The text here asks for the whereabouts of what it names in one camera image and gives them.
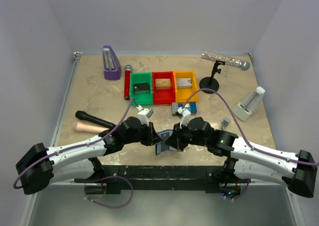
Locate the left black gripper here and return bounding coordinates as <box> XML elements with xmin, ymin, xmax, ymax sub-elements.
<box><xmin>124</xmin><ymin>121</ymin><xmax>162</xmax><ymax>146</ymax></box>

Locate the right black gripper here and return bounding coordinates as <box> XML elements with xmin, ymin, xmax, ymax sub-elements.
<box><xmin>165</xmin><ymin>121</ymin><xmax>208</xmax><ymax>150</ymax></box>

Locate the navy blue card holder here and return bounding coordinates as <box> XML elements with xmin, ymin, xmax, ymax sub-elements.
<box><xmin>155</xmin><ymin>140</ymin><xmax>177</xmax><ymax>155</ymax></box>

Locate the black VIP card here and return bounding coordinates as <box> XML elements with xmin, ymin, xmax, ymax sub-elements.
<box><xmin>158</xmin><ymin>130</ymin><xmax>172</xmax><ymax>142</ymax></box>

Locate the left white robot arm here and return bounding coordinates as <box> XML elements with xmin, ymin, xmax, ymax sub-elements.
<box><xmin>13</xmin><ymin>116</ymin><xmax>161</xmax><ymax>195</ymax></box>

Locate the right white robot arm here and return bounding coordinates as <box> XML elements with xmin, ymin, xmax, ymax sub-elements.
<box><xmin>165</xmin><ymin>117</ymin><xmax>318</xmax><ymax>198</ymax></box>

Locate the black credit card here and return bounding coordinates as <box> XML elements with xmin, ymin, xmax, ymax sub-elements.
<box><xmin>133</xmin><ymin>83</ymin><xmax>150</xmax><ymax>94</ymax></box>

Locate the gold credit card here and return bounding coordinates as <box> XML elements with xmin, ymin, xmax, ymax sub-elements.
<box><xmin>155</xmin><ymin>78</ymin><xmax>171</xmax><ymax>90</ymax></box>

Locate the silver credit card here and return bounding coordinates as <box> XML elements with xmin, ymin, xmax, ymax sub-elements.
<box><xmin>176</xmin><ymin>78</ymin><xmax>192</xmax><ymax>89</ymax></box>

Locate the green plastic bin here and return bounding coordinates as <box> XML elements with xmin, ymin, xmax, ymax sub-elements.
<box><xmin>130</xmin><ymin>72</ymin><xmax>153</xmax><ymax>106</ymax></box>

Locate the blue grey lego block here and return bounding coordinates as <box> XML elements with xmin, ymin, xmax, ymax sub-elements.
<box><xmin>171</xmin><ymin>102</ymin><xmax>197</xmax><ymax>116</ymax></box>

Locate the red plastic bin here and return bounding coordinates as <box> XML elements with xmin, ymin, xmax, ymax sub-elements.
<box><xmin>152</xmin><ymin>71</ymin><xmax>176</xmax><ymax>105</ymax></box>

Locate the small grey block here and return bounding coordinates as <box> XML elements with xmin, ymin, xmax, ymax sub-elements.
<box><xmin>220</xmin><ymin>117</ymin><xmax>231</xmax><ymax>130</ymax></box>

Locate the yellow plastic bin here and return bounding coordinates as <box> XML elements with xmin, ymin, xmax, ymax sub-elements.
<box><xmin>173</xmin><ymin>70</ymin><xmax>198</xmax><ymax>103</ymax></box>

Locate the black microphone stand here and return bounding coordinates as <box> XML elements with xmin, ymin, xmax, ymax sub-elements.
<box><xmin>199</xmin><ymin>61</ymin><xmax>225</xmax><ymax>94</ymax></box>

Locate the red microphone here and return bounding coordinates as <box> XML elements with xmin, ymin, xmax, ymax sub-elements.
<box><xmin>124</xmin><ymin>65</ymin><xmax>133</xmax><ymax>101</ymax></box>

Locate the pink microphone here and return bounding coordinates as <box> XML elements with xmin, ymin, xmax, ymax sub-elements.
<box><xmin>73</xmin><ymin>122</ymin><xmax>108</xmax><ymax>134</ymax></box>

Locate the black microphone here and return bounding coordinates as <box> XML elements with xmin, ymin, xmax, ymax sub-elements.
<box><xmin>75</xmin><ymin>111</ymin><xmax>115</xmax><ymax>128</ymax></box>

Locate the purple metronome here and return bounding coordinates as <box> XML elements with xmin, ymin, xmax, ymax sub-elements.
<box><xmin>102</xmin><ymin>45</ymin><xmax>122</xmax><ymax>81</ymax></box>

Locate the white metronome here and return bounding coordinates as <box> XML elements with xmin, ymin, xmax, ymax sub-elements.
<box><xmin>232</xmin><ymin>86</ymin><xmax>265</xmax><ymax>122</ymax></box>

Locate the glitter silver microphone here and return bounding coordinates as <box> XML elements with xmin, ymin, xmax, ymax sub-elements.
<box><xmin>201</xmin><ymin>51</ymin><xmax>250</xmax><ymax>71</ymax></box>

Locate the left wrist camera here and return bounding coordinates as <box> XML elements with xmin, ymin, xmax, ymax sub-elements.
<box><xmin>136</xmin><ymin>105</ymin><xmax>154</xmax><ymax>126</ymax></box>

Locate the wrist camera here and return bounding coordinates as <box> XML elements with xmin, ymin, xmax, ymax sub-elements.
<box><xmin>136</xmin><ymin>105</ymin><xmax>154</xmax><ymax>126</ymax></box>
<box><xmin>176</xmin><ymin>108</ymin><xmax>191</xmax><ymax>128</ymax></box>

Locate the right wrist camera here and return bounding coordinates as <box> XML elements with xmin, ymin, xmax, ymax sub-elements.
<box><xmin>176</xmin><ymin>108</ymin><xmax>191</xmax><ymax>128</ymax></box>

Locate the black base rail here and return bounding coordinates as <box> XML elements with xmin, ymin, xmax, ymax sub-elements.
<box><xmin>97</xmin><ymin>165</ymin><xmax>240</xmax><ymax>195</ymax></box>

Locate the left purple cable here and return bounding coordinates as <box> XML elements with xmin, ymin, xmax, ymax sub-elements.
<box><xmin>12</xmin><ymin>98</ymin><xmax>140</xmax><ymax>190</ymax></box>

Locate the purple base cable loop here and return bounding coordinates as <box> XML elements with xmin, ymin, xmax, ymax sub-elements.
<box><xmin>84</xmin><ymin>175</ymin><xmax>135</xmax><ymax>209</ymax></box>

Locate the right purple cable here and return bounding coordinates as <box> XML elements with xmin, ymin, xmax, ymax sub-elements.
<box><xmin>180</xmin><ymin>88</ymin><xmax>319</xmax><ymax>167</ymax></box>

